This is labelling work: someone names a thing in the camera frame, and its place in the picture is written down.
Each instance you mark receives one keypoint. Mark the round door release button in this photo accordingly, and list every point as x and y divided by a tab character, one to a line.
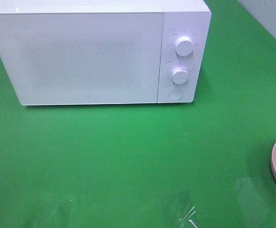
176	94

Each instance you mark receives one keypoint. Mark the white microwave door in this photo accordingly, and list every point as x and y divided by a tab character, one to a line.
82	58

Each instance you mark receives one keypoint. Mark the lower white microwave knob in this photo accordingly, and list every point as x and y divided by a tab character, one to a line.
179	75

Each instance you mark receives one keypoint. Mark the white microwave knob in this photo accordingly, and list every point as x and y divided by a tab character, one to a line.
179	75
184	45

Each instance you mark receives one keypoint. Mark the upper white microwave knob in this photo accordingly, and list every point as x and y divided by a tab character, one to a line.
184	45

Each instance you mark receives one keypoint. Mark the white microwave oven body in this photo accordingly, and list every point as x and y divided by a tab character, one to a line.
180	17

